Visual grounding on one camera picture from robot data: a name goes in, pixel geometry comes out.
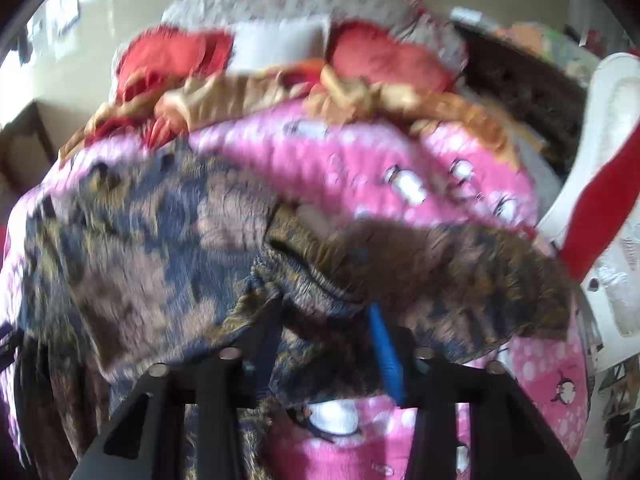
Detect red heart pillow left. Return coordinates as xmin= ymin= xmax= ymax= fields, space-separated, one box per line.
xmin=114 ymin=25 xmax=233 ymax=101

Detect pink penguin blanket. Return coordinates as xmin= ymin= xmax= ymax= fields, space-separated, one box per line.
xmin=1 ymin=103 xmax=587 ymax=479

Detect floral grey bed cover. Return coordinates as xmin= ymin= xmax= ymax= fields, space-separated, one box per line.
xmin=112 ymin=0 xmax=468 ymax=84

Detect red heart pillow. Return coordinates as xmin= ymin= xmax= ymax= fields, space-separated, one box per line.
xmin=326 ymin=20 xmax=454 ymax=92
xmin=114 ymin=25 xmax=233 ymax=101

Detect white rectangular pillow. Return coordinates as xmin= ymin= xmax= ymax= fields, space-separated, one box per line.
xmin=227 ymin=14 xmax=331 ymax=73

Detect red heart pillow right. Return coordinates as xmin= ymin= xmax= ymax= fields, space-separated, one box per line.
xmin=326 ymin=20 xmax=454 ymax=92

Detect dark floral patterned garment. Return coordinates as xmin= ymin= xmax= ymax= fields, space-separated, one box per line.
xmin=16 ymin=145 xmax=570 ymax=479

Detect dark carved wooden headboard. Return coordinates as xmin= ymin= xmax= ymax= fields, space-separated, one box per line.
xmin=454 ymin=23 xmax=586 ymax=179

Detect orange red crumpled blanket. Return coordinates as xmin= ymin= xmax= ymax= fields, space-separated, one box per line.
xmin=58 ymin=60 xmax=521 ymax=169

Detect white red plastic chair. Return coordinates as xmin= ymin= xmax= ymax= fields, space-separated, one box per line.
xmin=537 ymin=53 xmax=639 ymax=372

